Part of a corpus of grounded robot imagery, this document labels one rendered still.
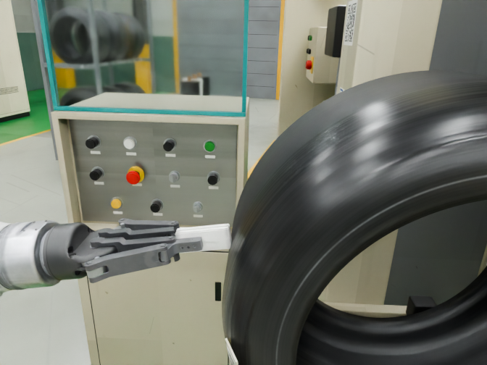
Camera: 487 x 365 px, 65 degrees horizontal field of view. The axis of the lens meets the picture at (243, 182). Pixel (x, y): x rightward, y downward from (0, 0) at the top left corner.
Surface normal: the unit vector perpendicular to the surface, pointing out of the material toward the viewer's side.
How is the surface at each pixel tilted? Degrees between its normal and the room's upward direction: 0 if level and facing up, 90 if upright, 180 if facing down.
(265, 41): 90
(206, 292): 90
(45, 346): 0
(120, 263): 88
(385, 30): 90
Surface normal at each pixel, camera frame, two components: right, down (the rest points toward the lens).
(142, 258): 0.18, 0.32
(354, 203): -0.16, 0.22
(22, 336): 0.03, -0.93
